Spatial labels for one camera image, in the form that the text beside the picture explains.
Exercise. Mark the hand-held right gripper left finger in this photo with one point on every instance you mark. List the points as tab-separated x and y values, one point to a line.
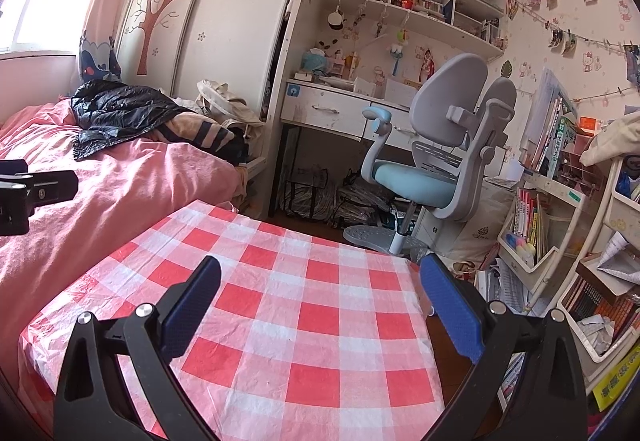
192	313

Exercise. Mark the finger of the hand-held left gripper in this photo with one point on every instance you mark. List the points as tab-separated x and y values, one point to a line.
12	166

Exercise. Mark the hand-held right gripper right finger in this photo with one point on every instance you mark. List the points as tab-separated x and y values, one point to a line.
450	311

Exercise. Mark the pile of paper booklets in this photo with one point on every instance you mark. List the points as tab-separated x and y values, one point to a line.
505	286

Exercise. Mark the pink duvet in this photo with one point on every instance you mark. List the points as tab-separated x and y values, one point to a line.
125	181

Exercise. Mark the cream printed cloth bag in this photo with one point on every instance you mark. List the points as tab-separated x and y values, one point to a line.
480	226

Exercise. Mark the black puffer jacket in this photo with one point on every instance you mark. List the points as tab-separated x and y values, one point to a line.
120	116

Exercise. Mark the red checkered tablecloth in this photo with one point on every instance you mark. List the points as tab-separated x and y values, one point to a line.
300	321

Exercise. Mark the row of thin red books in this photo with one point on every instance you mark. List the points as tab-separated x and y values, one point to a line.
530	226

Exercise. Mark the white book rack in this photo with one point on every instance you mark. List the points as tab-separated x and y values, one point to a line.
560	241

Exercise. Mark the black trimmed storage bag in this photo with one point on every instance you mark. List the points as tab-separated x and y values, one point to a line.
365	201

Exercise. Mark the stack of small books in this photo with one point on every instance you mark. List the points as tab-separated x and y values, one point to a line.
605	311

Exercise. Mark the beige striped pillow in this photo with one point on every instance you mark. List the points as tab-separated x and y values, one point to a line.
200	136

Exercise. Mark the clear plaid storage bag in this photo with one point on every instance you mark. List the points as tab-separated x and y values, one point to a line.
305	193

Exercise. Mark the plain white drawer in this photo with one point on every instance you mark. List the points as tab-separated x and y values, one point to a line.
395	133

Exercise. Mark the cream canvas tote bag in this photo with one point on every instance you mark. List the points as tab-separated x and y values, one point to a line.
225	106

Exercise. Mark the row of tall books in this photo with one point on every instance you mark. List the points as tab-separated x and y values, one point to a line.
550	131

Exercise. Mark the grey and blue desk chair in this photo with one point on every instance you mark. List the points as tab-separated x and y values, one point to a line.
450	96

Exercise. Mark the white drawer with blue sticker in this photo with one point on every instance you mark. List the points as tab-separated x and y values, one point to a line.
325	111

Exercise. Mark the cream cloth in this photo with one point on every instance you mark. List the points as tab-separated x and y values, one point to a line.
612	138

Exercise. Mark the white wardrobe with tree decal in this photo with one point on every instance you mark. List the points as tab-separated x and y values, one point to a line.
225	21

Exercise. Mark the white desk with hutch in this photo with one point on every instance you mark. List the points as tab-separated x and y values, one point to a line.
350	81

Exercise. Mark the blue hanging toy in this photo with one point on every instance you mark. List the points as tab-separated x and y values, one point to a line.
398	58

